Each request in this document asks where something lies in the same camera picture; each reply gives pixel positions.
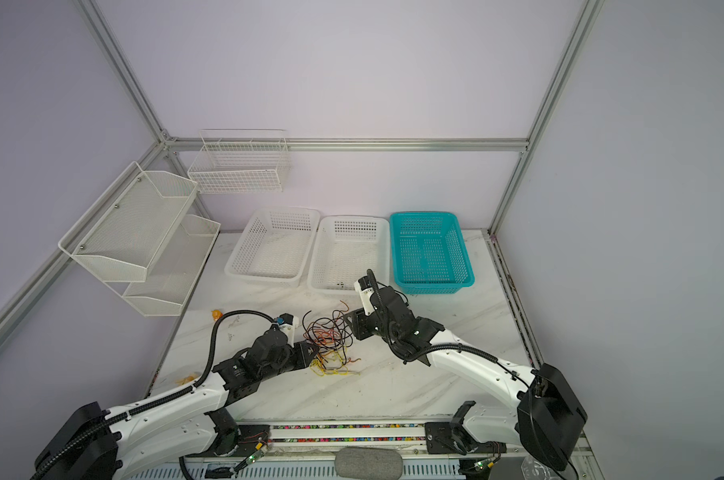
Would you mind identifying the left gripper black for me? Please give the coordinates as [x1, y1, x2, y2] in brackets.
[261, 340, 319, 382]

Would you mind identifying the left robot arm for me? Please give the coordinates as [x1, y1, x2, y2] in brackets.
[33, 311, 318, 479]

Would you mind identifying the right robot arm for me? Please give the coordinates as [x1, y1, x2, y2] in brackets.
[346, 271, 588, 478]

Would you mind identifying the middle white plastic basket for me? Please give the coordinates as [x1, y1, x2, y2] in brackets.
[308, 215, 391, 296]

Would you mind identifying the white plastic basket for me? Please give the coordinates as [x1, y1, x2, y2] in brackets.
[225, 207, 321, 287]
[308, 215, 391, 296]

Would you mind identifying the teal plastic basket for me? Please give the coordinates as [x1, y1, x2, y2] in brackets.
[389, 212, 475, 295]

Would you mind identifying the left white plastic basket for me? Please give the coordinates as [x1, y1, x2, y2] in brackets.
[225, 207, 321, 287]

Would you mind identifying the grey fabric pad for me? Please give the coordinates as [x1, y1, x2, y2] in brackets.
[334, 447, 404, 480]

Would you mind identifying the cream orange small toy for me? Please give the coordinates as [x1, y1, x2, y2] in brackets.
[176, 374, 200, 385]

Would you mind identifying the white two-tier mesh shelf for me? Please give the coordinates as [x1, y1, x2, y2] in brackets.
[58, 162, 220, 317]

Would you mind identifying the clear plastic container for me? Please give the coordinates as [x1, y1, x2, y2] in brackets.
[520, 456, 564, 480]

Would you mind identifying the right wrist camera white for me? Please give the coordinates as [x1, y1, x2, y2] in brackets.
[354, 277, 375, 316]

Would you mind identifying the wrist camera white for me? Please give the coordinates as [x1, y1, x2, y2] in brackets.
[354, 277, 375, 316]
[276, 313, 296, 346]

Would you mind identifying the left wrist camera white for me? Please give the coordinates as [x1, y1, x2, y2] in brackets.
[276, 313, 296, 346]

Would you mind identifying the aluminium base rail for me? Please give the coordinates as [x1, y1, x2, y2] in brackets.
[120, 415, 603, 480]

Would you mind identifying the white wire wall basket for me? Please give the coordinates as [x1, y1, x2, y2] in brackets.
[188, 129, 292, 194]

